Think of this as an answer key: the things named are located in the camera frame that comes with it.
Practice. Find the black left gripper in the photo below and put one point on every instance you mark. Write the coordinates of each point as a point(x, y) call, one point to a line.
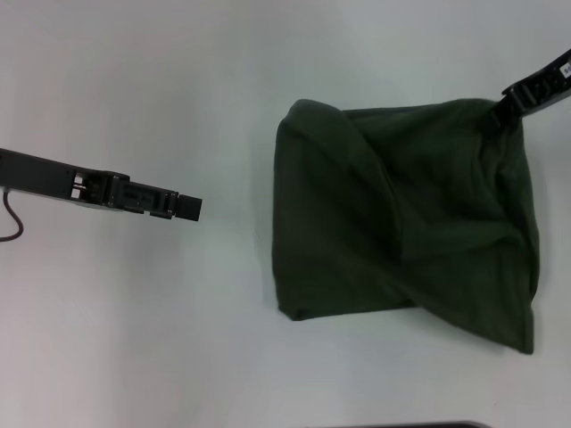
point(49, 180)

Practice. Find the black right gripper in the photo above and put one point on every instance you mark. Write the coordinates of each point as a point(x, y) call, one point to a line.
point(544, 84)

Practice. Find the dark green FREE t-shirt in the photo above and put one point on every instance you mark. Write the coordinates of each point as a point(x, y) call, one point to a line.
point(401, 223)

